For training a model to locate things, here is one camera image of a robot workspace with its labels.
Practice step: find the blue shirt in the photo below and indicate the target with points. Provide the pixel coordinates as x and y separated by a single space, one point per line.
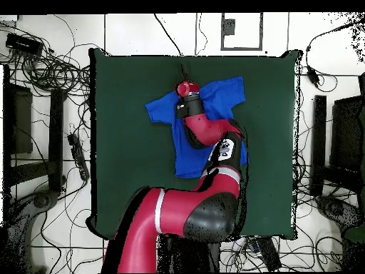
222 97

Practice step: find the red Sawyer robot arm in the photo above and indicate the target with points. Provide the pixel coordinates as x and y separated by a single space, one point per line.
199 205

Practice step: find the small dark grey square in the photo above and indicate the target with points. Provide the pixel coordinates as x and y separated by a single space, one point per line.
228 27

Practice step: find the dark green table cloth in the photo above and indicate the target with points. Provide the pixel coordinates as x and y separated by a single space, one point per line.
128 142

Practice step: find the black power adapter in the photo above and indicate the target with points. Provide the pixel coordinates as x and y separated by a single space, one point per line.
312 76

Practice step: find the black electronics box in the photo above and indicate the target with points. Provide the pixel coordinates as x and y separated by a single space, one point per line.
24 44

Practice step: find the grey stand base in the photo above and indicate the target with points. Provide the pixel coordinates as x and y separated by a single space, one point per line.
336 208
42 199

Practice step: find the long black power strip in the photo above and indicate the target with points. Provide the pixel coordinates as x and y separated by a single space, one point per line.
269 254

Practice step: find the black metal stand frame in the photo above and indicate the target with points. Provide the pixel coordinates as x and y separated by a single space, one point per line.
319 142
55 128

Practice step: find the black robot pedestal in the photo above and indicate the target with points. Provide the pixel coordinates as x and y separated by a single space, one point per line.
185 254

